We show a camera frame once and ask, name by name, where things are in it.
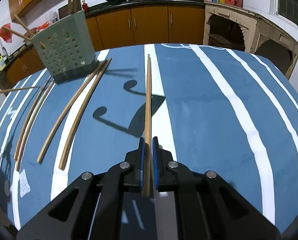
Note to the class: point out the white worn side table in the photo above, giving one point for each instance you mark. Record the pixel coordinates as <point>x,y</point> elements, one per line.
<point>256,29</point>

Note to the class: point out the green perforated utensil basket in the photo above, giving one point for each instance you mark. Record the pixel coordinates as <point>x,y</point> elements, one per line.
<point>65,48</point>

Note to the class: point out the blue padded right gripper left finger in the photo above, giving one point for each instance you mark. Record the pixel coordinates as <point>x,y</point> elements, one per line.
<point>141,148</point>

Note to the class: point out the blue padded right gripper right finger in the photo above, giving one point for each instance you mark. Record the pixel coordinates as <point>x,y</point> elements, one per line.
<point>155,152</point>

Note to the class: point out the dark cutting board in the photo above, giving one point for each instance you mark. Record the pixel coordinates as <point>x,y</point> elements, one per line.
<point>63,11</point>

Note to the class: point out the orange lower kitchen cabinets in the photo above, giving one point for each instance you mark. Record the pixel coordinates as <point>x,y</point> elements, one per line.
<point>127,27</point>

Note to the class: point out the red small bottle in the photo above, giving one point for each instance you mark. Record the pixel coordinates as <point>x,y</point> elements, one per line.
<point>85,6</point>

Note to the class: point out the red plastic bag on wall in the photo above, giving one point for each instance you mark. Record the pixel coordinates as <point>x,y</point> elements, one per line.
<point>5,34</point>

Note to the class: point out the blue white striped tablecloth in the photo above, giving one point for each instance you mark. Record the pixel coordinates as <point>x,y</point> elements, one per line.
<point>212,108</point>

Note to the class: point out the yellow detergent bottle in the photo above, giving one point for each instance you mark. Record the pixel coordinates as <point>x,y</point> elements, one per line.
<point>2,63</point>

